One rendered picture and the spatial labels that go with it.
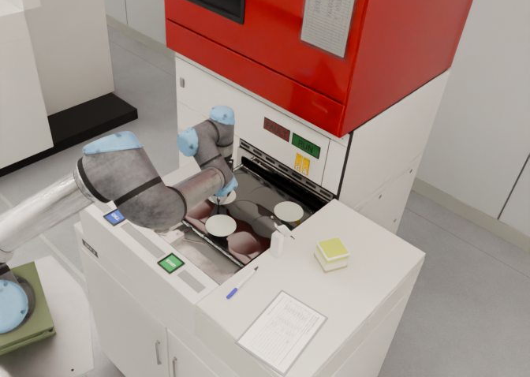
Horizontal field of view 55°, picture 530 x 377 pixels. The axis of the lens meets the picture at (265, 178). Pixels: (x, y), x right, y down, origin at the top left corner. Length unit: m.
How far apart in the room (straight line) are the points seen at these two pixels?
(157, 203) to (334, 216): 0.71
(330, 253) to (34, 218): 0.76
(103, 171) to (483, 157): 2.43
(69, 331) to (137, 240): 0.31
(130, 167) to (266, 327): 0.54
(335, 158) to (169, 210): 0.69
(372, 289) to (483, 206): 1.92
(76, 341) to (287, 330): 0.58
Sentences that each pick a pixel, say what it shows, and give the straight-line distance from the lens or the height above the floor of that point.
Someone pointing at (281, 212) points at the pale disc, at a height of 0.90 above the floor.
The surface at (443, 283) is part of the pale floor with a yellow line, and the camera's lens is 2.95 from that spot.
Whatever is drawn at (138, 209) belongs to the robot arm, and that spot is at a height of 1.32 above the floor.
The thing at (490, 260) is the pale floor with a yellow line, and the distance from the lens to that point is 3.20.
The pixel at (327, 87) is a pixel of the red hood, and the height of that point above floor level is 1.37.
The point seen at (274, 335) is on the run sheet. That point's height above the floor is 0.97.
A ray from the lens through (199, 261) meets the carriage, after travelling 1.60.
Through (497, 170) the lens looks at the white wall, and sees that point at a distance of 3.18.
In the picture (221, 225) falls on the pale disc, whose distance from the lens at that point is 1.68.
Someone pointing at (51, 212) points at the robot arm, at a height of 1.28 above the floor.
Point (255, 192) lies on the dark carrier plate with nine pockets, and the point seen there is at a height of 0.90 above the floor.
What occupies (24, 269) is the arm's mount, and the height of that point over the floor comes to 0.98.
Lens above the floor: 2.07
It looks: 39 degrees down
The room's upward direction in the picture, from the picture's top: 6 degrees clockwise
